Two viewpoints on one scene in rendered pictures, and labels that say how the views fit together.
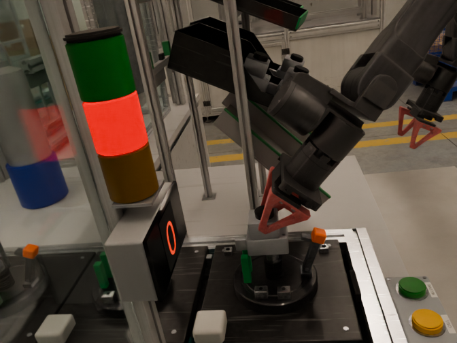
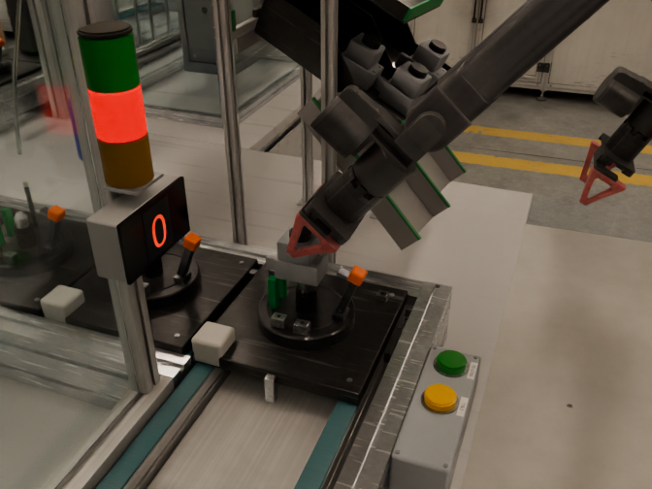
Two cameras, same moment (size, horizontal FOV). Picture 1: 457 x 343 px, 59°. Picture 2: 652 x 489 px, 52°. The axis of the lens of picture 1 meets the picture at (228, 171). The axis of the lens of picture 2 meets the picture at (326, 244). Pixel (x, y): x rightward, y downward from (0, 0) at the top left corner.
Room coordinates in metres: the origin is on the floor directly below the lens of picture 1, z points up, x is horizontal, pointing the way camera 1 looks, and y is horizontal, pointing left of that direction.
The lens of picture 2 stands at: (-0.22, -0.23, 1.57)
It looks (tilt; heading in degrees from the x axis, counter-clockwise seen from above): 31 degrees down; 11
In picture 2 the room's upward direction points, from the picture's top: straight up
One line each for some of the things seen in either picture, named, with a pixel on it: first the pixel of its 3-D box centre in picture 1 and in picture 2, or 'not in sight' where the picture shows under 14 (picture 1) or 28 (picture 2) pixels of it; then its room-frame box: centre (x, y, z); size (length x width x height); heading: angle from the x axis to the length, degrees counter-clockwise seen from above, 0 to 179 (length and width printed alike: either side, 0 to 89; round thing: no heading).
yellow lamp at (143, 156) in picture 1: (128, 169); (126, 156); (0.37, 0.10, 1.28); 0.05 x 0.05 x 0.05
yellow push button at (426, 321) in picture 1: (426, 323); (440, 400); (0.41, -0.25, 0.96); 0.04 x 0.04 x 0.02
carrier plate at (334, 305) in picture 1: (275, 288); (307, 323); (0.53, -0.05, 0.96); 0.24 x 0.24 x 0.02; 81
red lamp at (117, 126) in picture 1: (115, 121); (117, 110); (0.37, 0.10, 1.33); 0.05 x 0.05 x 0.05
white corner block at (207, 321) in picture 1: (210, 330); (213, 343); (0.45, 0.06, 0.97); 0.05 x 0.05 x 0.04; 81
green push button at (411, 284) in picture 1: (411, 289); (451, 364); (0.48, -0.26, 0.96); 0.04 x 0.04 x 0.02
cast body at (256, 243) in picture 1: (260, 229); (294, 251); (0.53, -0.04, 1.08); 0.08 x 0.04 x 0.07; 81
